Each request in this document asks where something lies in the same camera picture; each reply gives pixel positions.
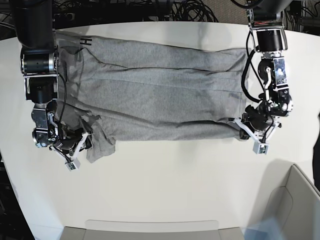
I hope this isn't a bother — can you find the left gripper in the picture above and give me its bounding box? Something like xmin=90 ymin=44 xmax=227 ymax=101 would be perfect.
xmin=228 ymin=105 xmax=282 ymax=144

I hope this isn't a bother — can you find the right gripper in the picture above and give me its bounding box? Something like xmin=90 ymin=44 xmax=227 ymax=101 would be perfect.
xmin=51 ymin=128 xmax=92 ymax=162

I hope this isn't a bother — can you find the grey T-shirt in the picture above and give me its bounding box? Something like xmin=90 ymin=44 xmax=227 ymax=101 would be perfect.
xmin=56 ymin=31 xmax=247 ymax=163

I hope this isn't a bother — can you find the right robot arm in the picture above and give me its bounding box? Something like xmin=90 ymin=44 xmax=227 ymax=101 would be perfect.
xmin=9 ymin=0 xmax=92 ymax=170

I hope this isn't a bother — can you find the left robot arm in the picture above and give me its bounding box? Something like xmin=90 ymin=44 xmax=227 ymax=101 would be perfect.
xmin=233 ymin=0 xmax=293 ymax=145

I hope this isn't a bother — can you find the grey bin right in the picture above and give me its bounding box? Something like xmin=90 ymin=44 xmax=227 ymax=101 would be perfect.
xmin=265 ymin=165 xmax=320 ymax=240

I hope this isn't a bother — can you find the grey tray bottom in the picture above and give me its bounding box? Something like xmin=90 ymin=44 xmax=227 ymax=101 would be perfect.
xmin=60 ymin=220 xmax=244 ymax=240

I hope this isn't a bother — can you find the blue translucent object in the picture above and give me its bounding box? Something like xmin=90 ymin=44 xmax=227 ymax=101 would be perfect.
xmin=242 ymin=217 xmax=281 ymax=240

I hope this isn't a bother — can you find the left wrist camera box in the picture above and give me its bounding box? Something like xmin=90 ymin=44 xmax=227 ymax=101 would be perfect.
xmin=253 ymin=142 xmax=269 ymax=155

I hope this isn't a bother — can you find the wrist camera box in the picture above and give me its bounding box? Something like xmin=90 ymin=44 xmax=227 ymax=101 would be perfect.
xmin=64 ymin=159 xmax=81 ymax=172
xmin=253 ymin=142 xmax=269 ymax=155

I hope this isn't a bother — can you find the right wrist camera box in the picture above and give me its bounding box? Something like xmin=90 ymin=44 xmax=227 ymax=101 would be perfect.
xmin=64 ymin=159 xmax=81 ymax=172

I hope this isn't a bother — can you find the coiled black cable bundle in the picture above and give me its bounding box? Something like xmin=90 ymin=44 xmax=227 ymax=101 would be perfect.
xmin=169 ymin=0 xmax=221 ymax=24

